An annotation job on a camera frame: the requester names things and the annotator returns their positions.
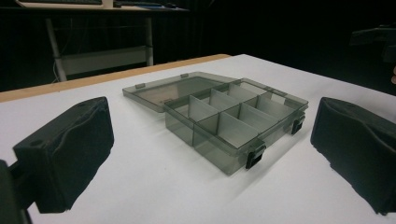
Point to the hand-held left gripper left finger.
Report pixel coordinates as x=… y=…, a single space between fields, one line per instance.
x=67 y=155

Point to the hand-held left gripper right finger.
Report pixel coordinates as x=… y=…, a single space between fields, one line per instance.
x=358 y=146

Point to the white metal-framed desk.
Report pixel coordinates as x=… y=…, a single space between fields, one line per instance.
x=102 y=46

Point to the grey transparent compartment box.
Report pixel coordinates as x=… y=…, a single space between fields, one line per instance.
x=218 y=118

